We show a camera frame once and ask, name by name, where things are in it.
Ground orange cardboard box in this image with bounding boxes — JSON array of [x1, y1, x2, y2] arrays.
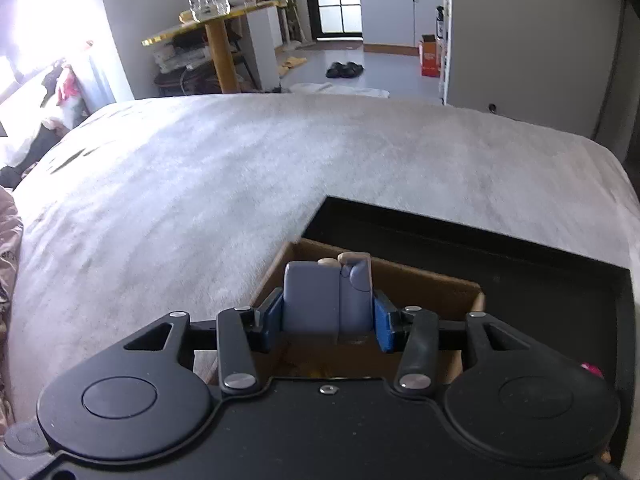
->
[[418, 34, 441, 78]]

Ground white kitchen cabinet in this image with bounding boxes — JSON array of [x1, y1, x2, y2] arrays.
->
[[356, 0, 450, 56]]

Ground black tray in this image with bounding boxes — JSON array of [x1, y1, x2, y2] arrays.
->
[[302, 195, 637, 473]]

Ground gold top side table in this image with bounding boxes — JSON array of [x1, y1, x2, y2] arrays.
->
[[141, 0, 289, 94]]

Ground storage bags under side table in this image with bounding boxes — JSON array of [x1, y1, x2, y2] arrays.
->
[[151, 34, 247, 97]]

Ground red and white pillow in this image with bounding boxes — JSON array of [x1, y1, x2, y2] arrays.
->
[[39, 59, 88, 128]]

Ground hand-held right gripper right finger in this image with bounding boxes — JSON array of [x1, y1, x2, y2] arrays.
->
[[372, 290, 585, 394]]

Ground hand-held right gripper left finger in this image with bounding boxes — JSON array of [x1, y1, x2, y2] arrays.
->
[[122, 287, 284, 394]]

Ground grey purple block toy figure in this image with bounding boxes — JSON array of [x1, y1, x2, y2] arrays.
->
[[282, 252, 375, 345]]

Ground pink satin cloth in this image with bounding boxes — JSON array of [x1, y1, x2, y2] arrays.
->
[[0, 185, 24, 413]]

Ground white floor towel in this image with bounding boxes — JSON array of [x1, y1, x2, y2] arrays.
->
[[289, 81, 390, 100]]

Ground black framed glass door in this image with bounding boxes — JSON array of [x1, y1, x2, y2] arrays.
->
[[302, 0, 364, 41]]

